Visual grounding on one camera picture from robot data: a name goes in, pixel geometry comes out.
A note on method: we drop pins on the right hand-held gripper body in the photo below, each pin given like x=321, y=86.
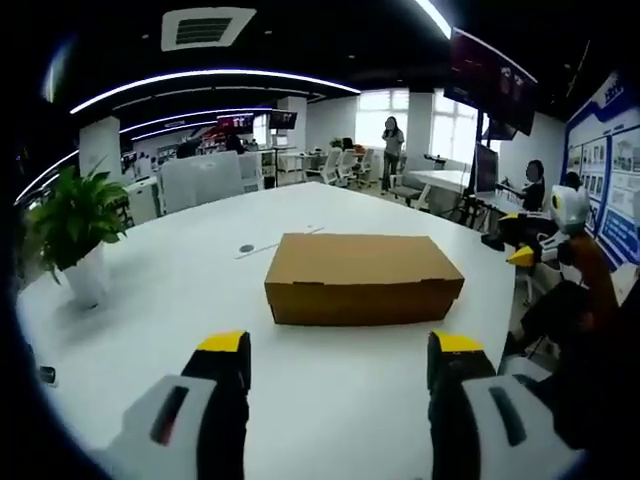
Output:
x=575, y=207

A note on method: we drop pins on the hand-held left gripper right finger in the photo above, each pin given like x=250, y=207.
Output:
x=480, y=420

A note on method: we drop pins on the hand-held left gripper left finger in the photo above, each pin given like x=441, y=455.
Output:
x=190, y=415

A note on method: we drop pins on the brown cardboard shoe box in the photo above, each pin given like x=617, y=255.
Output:
x=350, y=270

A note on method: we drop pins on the dark screen on stand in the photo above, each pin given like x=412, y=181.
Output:
x=486, y=170

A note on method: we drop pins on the white side table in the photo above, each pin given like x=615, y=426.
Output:
x=442, y=177

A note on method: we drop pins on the small dark object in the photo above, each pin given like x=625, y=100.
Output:
x=48, y=375

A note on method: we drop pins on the hanging dark display screen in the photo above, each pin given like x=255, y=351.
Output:
x=492, y=75

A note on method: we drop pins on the white plant pot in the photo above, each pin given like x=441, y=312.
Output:
x=89, y=277

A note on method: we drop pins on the white office chair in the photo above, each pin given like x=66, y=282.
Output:
x=330, y=162
x=357, y=165

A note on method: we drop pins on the short ceiling light strip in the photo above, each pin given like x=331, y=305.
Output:
x=434, y=16

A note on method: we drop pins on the green leafy plant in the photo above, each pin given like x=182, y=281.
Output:
x=80, y=210

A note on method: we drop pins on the white desk partition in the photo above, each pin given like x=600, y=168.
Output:
x=200, y=180

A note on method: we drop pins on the long curved ceiling light strip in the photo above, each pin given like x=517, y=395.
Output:
x=210, y=77

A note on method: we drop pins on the ceiling air vent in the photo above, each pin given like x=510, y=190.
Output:
x=204, y=29

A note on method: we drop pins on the blue wall poster board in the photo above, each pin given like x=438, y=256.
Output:
x=607, y=170

